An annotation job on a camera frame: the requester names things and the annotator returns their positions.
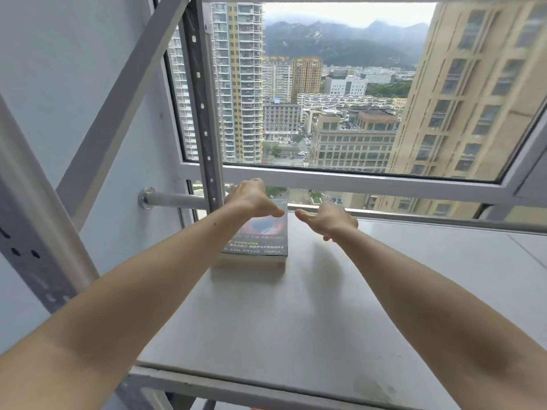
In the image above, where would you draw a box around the person's right hand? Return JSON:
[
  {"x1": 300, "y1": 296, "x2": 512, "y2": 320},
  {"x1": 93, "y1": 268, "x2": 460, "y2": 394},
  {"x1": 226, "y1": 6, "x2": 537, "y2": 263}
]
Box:
[{"x1": 295, "y1": 200, "x2": 360, "y2": 242}]

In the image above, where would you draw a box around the person's left hand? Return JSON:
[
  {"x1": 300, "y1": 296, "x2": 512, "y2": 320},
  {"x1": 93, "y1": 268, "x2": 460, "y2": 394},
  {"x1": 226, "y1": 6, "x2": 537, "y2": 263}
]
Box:
[{"x1": 224, "y1": 178, "x2": 286, "y2": 218}]

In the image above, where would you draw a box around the black nebula cover books stack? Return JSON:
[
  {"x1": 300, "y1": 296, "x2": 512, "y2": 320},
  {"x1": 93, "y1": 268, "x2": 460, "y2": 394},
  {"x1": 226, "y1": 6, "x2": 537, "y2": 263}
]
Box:
[{"x1": 215, "y1": 199, "x2": 289, "y2": 269}]

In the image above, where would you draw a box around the white metal shelf rack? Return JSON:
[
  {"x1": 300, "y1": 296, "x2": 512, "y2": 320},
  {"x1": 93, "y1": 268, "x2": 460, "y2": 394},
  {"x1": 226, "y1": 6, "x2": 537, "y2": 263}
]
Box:
[{"x1": 0, "y1": 0, "x2": 547, "y2": 410}]

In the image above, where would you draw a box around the person's right forearm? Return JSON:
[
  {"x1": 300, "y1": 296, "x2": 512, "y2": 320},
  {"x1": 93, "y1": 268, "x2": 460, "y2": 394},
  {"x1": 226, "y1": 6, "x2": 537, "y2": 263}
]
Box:
[{"x1": 331, "y1": 228, "x2": 547, "y2": 410}]

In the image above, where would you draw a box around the person's left forearm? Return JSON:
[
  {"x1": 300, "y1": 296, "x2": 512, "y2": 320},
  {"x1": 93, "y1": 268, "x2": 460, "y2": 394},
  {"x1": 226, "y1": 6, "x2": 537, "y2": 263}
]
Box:
[{"x1": 0, "y1": 207, "x2": 253, "y2": 410}]

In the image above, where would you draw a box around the low tan office building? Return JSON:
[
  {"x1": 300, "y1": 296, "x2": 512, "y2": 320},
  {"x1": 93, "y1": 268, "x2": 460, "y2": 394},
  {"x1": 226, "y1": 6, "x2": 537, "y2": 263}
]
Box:
[{"x1": 308, "y1": 108, "x2": 401, "y2": 174}]

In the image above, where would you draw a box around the white yellow apartment tower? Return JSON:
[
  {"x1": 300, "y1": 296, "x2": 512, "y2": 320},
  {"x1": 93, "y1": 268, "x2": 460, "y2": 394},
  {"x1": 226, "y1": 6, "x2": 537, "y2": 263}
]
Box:
[{"x1": 169, "y1": 2, "x2": 265, "y2": 163}]

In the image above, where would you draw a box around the beige high-rise building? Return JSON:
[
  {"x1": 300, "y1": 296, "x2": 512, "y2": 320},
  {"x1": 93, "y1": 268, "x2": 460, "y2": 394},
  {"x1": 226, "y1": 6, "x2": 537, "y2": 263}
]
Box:
[{"x1": 384, "y1": 2, "x2": 547, "y2": 182}]

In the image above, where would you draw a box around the green mountain ridge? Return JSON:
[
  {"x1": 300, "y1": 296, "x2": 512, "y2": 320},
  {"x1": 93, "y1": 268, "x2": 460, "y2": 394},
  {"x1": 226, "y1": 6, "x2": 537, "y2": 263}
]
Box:
[{"x1": 263, "y1": 19, "x2": 430, "y2": 69}]

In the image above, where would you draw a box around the white window frame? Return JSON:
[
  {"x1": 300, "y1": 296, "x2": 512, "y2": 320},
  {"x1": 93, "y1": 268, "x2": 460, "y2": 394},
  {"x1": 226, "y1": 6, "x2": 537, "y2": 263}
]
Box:
[{"x1": 162, "y1": 0, "x2": 547, "y2": 223}]

